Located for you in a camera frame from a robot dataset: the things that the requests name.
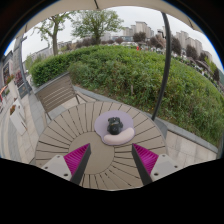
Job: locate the white flower planter box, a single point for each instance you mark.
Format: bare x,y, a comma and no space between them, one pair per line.
16,120

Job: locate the lilac mouse pad with wrist rest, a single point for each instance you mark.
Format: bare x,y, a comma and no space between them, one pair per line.
100,125

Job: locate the thin-trunked sparse tree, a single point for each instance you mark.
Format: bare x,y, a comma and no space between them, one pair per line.
54,36

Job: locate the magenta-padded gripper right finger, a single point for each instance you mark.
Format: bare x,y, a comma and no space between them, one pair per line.
146,158

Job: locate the dark curved parasol pole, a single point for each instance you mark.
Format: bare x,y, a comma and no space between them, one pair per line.
166,66

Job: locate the round leafy tree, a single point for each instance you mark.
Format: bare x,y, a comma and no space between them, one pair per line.
95,21

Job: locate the brown slatted chair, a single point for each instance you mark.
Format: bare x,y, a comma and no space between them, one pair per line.
55,93

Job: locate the grey sign pillar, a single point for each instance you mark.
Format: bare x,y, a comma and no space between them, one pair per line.
20,66

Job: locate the beige parasol canopy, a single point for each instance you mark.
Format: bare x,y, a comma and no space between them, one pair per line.
66,10

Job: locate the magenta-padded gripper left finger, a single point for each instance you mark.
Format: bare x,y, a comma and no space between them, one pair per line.
76,158

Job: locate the group of apartment buildings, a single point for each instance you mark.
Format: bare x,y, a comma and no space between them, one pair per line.
141,28

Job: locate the black computer mouse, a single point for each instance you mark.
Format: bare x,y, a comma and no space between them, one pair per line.
115,126

